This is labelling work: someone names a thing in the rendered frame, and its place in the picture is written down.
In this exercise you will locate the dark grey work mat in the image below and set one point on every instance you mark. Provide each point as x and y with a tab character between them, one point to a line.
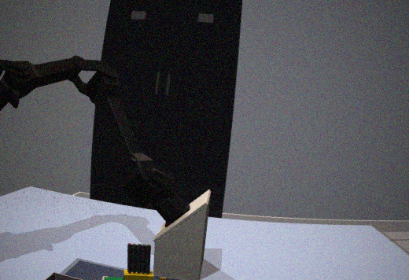
89	270

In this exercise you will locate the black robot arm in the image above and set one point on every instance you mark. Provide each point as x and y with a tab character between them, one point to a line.
138	174

